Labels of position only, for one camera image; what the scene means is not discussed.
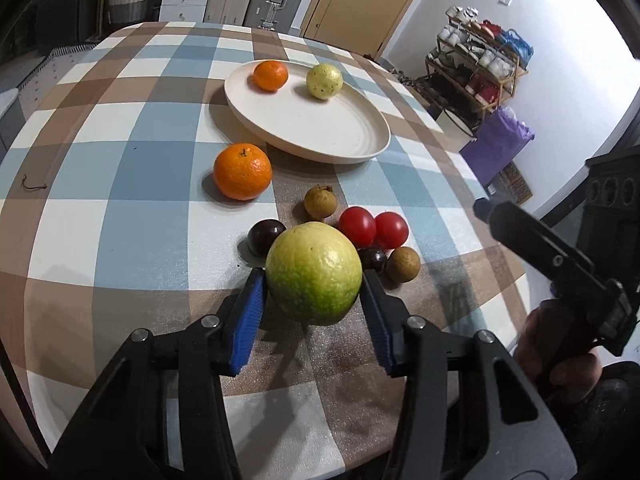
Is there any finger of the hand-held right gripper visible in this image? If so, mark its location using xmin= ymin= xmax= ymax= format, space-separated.
xmin=474 ymin=199 xmax=608 ymax=301

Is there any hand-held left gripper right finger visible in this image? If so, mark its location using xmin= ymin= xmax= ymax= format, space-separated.
xmin=361 ymin=269 xmax=581 ymax=480

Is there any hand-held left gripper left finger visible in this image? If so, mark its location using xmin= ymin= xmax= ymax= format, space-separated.
xmin=47 ymin=269 xmax=267 ymax=480

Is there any dark purple plum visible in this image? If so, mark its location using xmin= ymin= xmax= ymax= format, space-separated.
xmin=246 ymin=218 xmax=287 ymax=261
xmin=357 ymin=247 xmax=389 ymax=277

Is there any brown longan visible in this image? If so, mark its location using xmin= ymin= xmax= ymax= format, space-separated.
xmin=386 ymin=246 xmax=422 ymax=282
xmin=304 ymin=185 xmax=338 ymax=221

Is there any large green guava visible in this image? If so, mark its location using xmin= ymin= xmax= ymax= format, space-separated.
xmin=265 ymin=221 xmax=363 ymax=326

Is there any red cherry tomato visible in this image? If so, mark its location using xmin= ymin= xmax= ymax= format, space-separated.
xmin=339 ymin=206 xmax=377 ymax=250
xmin=374 ymin=211 xmax=409 ymax=250

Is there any large orange mandarin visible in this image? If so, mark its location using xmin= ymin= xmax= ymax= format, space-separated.
xmin=213 ymin=143 xmax=273 ymax=202

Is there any cream round plate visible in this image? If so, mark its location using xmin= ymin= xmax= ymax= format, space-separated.
xmin=223 ymin=59 xmax=391 ymax=164

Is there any person's right hand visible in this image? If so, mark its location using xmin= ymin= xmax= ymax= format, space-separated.
xmin=515 ymin=305 xmax=604 ymax=402

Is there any patterned box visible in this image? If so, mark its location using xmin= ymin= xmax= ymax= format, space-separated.
xmin=492 ymin=162 xmax=533 ymax=206

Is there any purple bag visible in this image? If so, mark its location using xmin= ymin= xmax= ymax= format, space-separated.
xmin=459 ymin=106 xmax=535 ymax=186

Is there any white basin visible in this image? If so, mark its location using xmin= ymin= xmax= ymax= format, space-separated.
xmin=436 ymin=107 xmax=478 ymax=141

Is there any checked tablecloth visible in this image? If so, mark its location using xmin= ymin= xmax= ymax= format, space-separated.
xmin=0 ymin=21 xmax=532 ymax=466

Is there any wooden shoe rack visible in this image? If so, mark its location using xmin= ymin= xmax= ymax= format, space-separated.
xmin=424 ymin=5 xmax=530 ymax=126

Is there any blue plastic bag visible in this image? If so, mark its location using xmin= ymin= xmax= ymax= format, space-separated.
xmin=500 ymin=29 xmax=535 ymax=68

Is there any yellow round fruit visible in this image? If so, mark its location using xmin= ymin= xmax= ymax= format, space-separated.
xmin=306 ymin=63 xmax=344 ymax=100

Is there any small orange mandarin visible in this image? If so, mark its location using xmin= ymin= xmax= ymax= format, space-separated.
xmin=252 ymin=60 xmax=290 ymax=93

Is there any wooden door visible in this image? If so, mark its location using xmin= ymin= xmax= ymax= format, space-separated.
xmin=300 ymin=0 xmax=436 ymax=58

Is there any wicker basket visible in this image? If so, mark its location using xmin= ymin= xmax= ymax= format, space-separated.
xmin=107 ymin=0 xmax=155 ymax=25

